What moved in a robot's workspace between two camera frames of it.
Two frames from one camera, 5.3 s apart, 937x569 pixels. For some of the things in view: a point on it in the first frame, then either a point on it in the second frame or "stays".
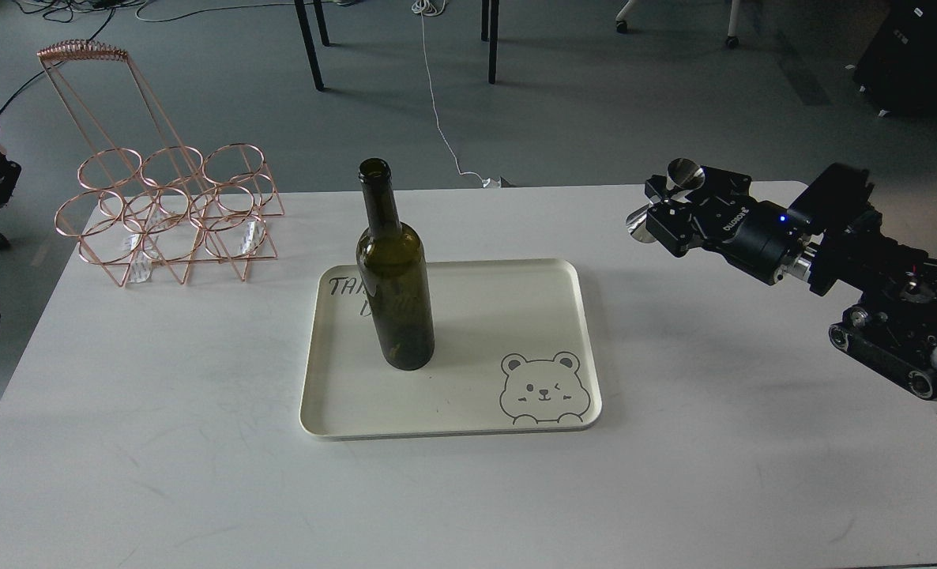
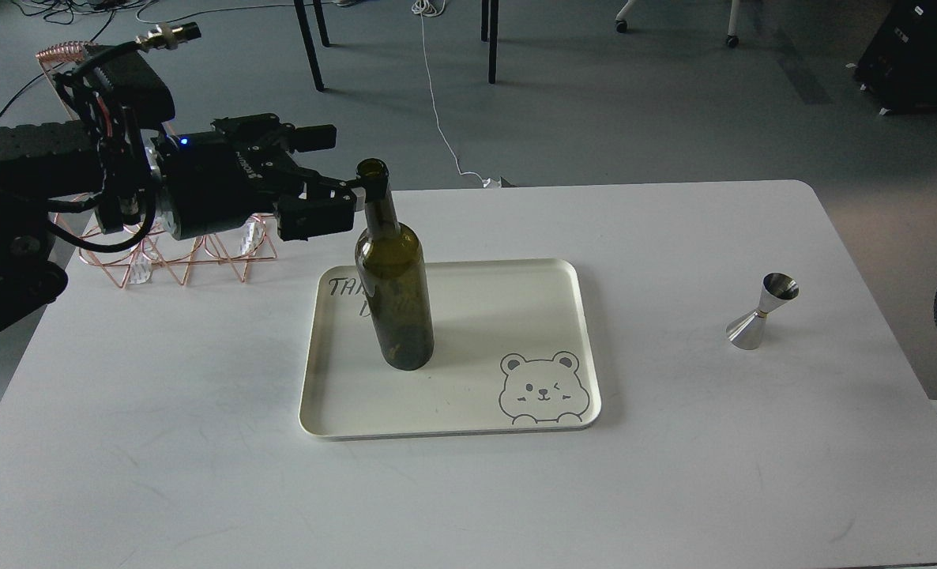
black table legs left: (302, 16) stays
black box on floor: (920, 59) stays
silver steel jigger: (682, 175) -> (748, 331)
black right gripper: (765, 239) -> (218, 178)
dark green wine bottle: (391, 263) stays
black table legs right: (491, 33) stays
